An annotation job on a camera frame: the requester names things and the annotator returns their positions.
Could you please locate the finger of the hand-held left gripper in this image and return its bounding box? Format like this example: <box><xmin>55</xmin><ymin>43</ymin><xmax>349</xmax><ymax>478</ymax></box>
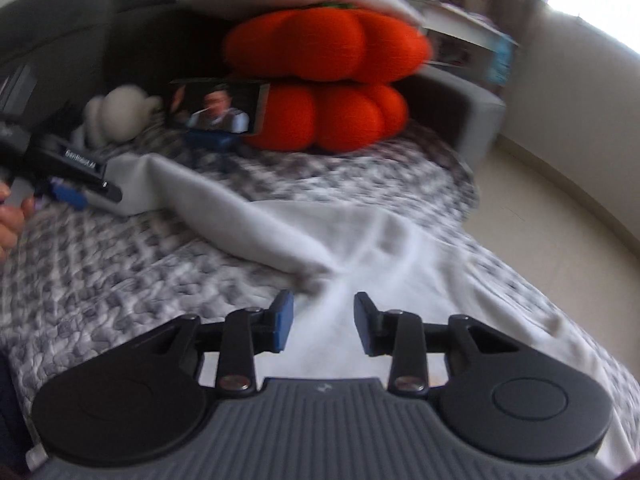
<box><xmin>47</xmin><ymin>177</ymin><xmax>123</xmax><ymax>210</ymax></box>

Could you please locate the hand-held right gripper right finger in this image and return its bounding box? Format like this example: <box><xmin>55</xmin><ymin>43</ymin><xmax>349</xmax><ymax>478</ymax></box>
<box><xmin>353</xmin><ymin>291</ymin><xmax>501</xmax><ymax>394</ymax></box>

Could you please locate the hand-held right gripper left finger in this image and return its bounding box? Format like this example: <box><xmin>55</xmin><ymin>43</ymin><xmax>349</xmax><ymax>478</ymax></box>
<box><xmin>150</xmin><ymin>290</ymin><xmax>295</xmax><ymax>395</ymax></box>

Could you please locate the white t-shirt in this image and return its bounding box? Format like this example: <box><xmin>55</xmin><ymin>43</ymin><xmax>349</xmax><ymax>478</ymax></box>
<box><xmin>102</xmin><ymin>152</ymin><xmax>626</xmax><ymax>476</ymax></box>

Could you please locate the person's left hand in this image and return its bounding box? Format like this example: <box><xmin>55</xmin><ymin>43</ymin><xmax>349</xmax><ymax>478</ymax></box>
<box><xmin>0</xmin><ymin>184</ymin><xmax>37</xmax><ymax>262</ymax></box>

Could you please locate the grey patterned quilt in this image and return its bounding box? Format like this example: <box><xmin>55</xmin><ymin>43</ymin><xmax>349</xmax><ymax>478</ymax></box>
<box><xmin>0</xmin><ymin>120</ymin><xmax>640</xmax><ymax>480</ymax></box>

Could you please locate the white plush toy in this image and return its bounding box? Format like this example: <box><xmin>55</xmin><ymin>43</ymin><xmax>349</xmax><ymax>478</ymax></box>
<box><xmin>82</xmin><ymin>85</ymin><xmax>166</xmax><ymax>148</ymax></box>

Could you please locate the blue phone stand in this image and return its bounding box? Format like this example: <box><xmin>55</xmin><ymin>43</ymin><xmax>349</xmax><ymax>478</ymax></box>
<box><xmin>185</xmin><ymin>129</ymin><xmax>241</xmax><ymax>153</ymax></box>

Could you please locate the smartphone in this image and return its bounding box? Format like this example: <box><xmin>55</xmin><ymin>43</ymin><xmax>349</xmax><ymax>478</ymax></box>
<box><xmin>165</xmin><ymin>77</ymin><xmax>271</xmax><ymax>136</ymax></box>

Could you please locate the grey sofa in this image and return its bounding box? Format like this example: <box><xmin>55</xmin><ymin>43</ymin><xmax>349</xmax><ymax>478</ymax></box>
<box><xmin>0</xmin><ymin>0</ymin><xmax>507</xmax><ymax>171</ymax></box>

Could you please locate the white shelf with items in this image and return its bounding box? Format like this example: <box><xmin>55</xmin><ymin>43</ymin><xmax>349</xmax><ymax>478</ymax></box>
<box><xmin>380</xmin><ymin>0</ymin><xmax>521</xmax><ymax>96</ymax></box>

